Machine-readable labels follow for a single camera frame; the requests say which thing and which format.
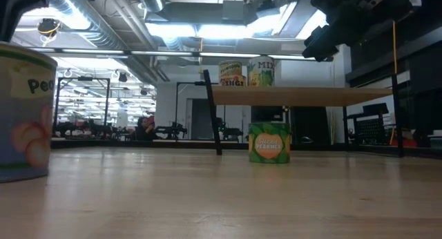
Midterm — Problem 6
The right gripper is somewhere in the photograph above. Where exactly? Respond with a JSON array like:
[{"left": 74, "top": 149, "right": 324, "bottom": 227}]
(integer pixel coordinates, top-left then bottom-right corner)
[{"left": 310, "top": 0, "right": 422, "bottom": 46}]

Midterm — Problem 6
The blue mixed fruit can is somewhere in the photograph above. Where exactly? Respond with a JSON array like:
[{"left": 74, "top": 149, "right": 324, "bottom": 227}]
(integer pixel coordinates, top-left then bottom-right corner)
[{"left": 247, "top": 55, "right": 276, "bottom": 88}]

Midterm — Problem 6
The pineapple rings can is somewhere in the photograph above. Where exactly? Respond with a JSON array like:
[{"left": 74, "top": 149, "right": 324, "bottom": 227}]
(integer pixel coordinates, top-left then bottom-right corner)
[{"left": 218, "top": 59, "right": 247, "bottom": 87}]

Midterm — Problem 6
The green sliced peaches can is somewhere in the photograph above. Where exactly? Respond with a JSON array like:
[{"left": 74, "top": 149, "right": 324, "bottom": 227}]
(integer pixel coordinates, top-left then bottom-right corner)
[{"left": 248, "top": 122, "right": 291, "bottom": 164}]

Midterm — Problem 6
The tall peach label can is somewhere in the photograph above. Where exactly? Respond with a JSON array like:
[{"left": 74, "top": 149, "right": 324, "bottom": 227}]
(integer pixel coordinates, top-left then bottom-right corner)
[{"left": 0, "top": 41, "right": 58, "bottom": 184}]

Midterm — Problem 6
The wooden shelf with black legs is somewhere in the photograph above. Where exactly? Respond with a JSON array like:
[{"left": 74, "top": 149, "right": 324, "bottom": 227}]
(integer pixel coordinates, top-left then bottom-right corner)
[{"left": 202, "top": 68, "right": 405, "bottom": 158}]

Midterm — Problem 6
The angled ceiling light panel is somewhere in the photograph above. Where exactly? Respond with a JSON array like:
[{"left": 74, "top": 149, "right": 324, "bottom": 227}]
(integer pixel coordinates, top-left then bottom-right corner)
[{"left": 295, "top": 9, "right": 327, "bottom": 40}]

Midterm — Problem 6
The black cabinet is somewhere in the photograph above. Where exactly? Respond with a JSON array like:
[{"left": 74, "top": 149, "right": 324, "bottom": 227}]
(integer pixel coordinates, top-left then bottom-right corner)
[{"left": 291, "top": 106, "right": 328, "bottom": 145}]

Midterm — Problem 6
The grey ceiling air unit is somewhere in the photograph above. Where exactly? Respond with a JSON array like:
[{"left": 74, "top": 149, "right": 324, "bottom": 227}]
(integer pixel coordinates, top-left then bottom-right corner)
[{"left": 157, "top": 0, "right": 248, "bottom": 25}]

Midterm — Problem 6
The rectangular ceiling light panel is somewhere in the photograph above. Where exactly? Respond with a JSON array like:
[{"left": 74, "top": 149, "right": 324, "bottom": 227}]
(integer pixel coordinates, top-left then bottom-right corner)
[{"left": 144, "top": 21, "right": 253, "bottom": 40}]

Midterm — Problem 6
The grey door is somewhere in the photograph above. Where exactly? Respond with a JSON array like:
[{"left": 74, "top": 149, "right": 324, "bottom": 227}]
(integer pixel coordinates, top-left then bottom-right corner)
[{"left": 191, "top": 98, "right": 215, "bottom": 140}]

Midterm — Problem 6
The long linear ceiling light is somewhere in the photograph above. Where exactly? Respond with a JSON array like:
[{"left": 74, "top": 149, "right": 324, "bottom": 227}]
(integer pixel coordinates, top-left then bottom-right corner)
[{"left": 29, "top": 47, "right": 317, "bottom": 61}]

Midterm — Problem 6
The person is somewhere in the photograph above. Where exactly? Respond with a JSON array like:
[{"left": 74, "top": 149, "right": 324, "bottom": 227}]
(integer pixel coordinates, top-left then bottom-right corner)
[{"left": 133, "top": 115, "right": 160, "bottom": 142}]

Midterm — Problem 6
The yellow hanging cord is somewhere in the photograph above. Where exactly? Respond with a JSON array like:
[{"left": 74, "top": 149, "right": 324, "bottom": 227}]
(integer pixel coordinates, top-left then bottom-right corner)
[
  {"left": 391, "top": 20, "right": 398, "bottom": 145},
  {"left": 198, "top": 37, "right": 204, "bottom": 75}
]

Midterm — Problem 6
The black wall monitor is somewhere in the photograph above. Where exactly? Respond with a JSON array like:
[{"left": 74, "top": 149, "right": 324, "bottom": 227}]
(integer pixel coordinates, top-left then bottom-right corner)
[{"left": 251, "top": 106, "right": 285, "bottom": 123}]

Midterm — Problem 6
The black metal frame rig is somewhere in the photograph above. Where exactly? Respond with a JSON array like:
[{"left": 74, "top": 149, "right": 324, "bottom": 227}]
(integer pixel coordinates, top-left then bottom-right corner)
[
  {"left": 175, "top": 80, "right": 209, "bottom": 140},
  {"left": 53, "top": 76, "right": 111, "bottom": 140}
]

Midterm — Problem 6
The black aluminium table frame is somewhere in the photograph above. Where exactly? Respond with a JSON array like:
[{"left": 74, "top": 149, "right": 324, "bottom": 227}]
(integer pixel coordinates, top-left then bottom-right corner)
[{"left": 50, "top": 138, "right": 442, "bottom": 160}]

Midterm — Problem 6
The black ceiling device yellow cable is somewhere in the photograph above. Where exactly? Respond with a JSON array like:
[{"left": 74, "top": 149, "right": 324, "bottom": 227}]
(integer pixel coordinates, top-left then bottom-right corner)
[{"left": 37, "top": 17, "right": 61, "bottom": 46}]

